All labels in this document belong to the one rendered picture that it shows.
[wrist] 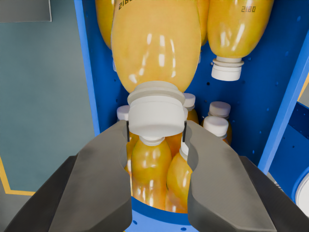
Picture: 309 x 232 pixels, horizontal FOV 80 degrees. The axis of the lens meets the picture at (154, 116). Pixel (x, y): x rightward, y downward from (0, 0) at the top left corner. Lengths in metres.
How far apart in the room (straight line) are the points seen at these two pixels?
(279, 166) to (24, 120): 1.77
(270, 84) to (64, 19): 1.32
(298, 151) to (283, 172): 0.08
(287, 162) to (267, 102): 0.35
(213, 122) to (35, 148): 1.83
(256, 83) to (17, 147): 1.98
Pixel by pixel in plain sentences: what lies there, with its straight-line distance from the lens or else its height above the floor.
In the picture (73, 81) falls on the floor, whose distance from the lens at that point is 1.55.
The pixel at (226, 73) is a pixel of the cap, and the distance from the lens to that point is 0.27.
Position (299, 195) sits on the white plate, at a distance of 0.67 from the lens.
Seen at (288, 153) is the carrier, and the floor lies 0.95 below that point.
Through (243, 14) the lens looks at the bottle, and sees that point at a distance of 0.25.
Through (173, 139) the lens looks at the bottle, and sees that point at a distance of 0.34.
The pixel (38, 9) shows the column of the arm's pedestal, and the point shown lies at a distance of 1.38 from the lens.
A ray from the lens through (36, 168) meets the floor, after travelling 2.18.
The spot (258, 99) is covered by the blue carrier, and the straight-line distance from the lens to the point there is 0.37.
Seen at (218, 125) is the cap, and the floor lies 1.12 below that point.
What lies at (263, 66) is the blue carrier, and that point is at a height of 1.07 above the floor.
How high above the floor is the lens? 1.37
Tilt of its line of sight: 62 degrees down
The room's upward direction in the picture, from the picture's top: 177 degrees clockwise
